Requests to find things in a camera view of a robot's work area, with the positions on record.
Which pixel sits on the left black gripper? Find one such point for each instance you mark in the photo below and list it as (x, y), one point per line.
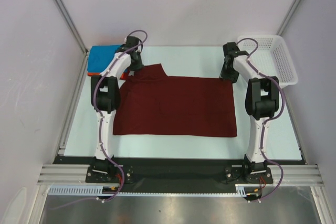
(139, 65)

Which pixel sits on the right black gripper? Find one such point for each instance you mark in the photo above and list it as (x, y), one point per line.
(228, 73)

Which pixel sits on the dark red t shirt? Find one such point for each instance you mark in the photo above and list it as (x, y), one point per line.
(153, 103)

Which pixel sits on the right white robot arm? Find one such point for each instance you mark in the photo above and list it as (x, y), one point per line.
(261, 104)

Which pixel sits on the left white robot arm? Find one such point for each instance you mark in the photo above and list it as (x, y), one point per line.
(106, 99)

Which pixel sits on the folded blue t shirt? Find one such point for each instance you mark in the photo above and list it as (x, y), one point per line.
(100, 57)

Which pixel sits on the white plastic basket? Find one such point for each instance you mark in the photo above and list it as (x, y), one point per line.
(270, 56)

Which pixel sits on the folded orange t shirt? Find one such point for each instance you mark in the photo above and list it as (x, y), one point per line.
(124, 75)

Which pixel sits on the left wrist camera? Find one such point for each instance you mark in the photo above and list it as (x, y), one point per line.
(131, 41)

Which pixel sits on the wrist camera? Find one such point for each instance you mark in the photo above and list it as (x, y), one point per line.
(230, 47)
(131, 41)

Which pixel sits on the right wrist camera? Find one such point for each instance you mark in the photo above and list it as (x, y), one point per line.
(230, 47)

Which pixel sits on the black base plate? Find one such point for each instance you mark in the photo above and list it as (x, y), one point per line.
(171, 174)

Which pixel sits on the white slotted cable duct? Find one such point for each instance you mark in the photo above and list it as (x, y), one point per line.
(106, 191)

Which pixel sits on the left aluminium frame post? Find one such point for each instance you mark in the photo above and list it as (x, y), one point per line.
(71, 25)

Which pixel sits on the aluminium frame post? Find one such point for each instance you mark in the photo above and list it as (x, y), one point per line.
(289, 15)
(71, 25)

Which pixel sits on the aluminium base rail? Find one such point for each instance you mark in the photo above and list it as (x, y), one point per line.
(59, 174)

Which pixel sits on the right aluminium frame post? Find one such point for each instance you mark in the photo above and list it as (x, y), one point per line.
(289, 15)

